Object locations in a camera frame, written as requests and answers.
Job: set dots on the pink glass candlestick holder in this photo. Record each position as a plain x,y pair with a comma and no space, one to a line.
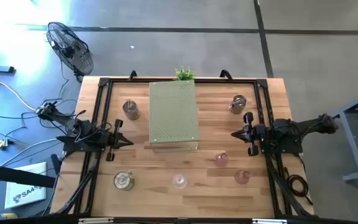
242,176
221,160

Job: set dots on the clear glass candlestick holder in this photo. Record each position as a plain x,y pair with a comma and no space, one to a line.
179,181

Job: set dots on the white printed cardboard box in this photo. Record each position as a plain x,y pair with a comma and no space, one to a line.
26,196

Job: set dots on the black aluminium table frame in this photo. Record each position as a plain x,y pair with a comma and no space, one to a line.
244,81

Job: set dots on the black slanted beam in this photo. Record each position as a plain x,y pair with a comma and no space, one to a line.
11,175

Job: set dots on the grey metal bench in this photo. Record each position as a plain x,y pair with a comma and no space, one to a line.
351,140

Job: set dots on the green perforated metal shelf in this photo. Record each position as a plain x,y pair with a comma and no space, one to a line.
172,115

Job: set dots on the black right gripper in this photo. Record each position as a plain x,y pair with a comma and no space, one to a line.
256,133

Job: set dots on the silver metal candle tin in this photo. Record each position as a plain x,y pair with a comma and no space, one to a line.
131,110
237,105
124,181

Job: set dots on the black bar with silver brackets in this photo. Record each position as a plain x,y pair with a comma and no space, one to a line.
197,221

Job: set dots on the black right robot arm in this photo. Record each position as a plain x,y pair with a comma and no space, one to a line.
306,126

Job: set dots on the yellow object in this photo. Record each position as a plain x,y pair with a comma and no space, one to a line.
8,216

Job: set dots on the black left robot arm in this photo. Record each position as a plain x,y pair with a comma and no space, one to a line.
85,130

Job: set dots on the small potted green plant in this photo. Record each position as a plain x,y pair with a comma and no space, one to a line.
184,74

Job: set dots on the black floor fan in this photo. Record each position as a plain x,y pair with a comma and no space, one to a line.
70,49

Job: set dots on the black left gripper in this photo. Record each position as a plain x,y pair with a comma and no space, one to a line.
110,140

